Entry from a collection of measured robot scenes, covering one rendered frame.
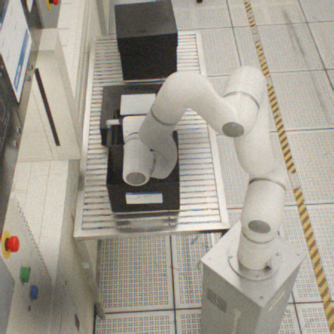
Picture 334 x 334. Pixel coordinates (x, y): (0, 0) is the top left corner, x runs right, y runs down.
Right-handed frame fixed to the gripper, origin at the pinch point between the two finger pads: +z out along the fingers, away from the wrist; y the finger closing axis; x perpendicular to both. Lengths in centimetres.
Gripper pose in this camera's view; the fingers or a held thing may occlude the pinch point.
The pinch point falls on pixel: (138, 109)
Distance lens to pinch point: 177.6
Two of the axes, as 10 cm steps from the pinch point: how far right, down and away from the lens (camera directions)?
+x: -0.5, -6.4, -7.7
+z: -0.1, -7.7, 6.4
